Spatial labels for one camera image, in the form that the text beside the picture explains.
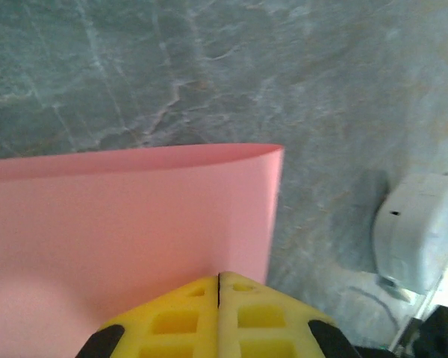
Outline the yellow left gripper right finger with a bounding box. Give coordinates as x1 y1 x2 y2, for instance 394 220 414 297
219 271 359 358

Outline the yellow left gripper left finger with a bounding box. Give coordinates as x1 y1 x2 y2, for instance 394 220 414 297
78 274 220 358

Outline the pink square paper sheet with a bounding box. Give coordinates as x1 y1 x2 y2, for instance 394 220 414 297
0 143 285 358

